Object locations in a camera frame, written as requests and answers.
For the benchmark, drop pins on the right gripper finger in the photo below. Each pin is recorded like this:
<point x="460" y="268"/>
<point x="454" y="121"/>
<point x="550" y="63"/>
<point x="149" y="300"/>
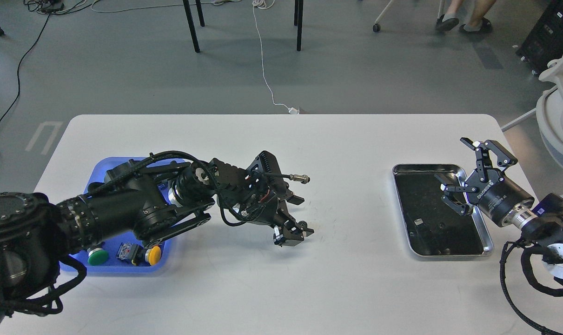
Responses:
<point x="449" y="199"/>
<point x="482" y="151"/>

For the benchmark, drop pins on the white office chair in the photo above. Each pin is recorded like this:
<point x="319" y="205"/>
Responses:
<point x="548" y="111"/>

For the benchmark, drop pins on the white chair caster leg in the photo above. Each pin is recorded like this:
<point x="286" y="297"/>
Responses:
<point x="376" y="25"/>

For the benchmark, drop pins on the black table leg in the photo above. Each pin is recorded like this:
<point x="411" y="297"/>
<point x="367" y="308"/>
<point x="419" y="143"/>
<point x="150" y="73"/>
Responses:
<point x="298" y="22"/>
<point x="190" y="21"/>

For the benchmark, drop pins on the black table leg right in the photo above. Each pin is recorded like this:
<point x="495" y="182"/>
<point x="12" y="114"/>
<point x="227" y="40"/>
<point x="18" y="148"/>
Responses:
<point x="298" y="22"/>

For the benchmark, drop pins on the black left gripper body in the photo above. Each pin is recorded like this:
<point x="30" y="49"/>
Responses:
<point x="268" y="207"/>

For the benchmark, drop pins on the person legs in jeans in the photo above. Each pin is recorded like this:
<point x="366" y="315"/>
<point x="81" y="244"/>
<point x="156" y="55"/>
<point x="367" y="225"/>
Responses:
<point x="476" y="24"/>

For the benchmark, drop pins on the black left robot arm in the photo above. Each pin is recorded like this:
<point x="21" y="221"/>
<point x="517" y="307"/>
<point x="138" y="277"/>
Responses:
<point x="157" y="198"/>

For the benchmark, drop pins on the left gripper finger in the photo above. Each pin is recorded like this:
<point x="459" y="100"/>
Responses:
<point x="290" y="197"/>
<point x="285" y="232"/>

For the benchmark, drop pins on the metal tray with black mat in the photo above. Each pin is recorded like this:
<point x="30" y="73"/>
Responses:
<point x="434" y="231"/>

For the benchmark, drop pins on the black table leg left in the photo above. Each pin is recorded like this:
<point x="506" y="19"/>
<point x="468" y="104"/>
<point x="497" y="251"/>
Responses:
<point x="190" y="21"/>

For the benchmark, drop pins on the black equipment case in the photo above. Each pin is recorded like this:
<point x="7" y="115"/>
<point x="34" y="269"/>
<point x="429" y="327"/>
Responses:
<point x="545" y="41"/>

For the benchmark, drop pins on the blue switch block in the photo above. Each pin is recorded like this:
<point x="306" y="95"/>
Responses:
<point x="128" y="252"/>

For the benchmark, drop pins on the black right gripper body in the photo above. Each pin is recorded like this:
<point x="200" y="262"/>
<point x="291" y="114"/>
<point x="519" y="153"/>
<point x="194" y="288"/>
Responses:
<point x="497" y="195"/>

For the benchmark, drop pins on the green push button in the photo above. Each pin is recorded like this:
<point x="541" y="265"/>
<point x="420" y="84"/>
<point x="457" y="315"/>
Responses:
<point x="97" y="256"/>

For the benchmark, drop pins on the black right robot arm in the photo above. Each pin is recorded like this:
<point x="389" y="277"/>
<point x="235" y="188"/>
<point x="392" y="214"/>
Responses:
<point x="541" y="243"/>

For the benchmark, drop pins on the yellow push button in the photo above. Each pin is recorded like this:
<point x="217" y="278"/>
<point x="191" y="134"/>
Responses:
<point x="153" y="255"/>

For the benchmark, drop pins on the blue plastic tray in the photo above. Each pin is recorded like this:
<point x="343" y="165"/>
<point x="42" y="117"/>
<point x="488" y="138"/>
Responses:
<point x="113" y="265"/>

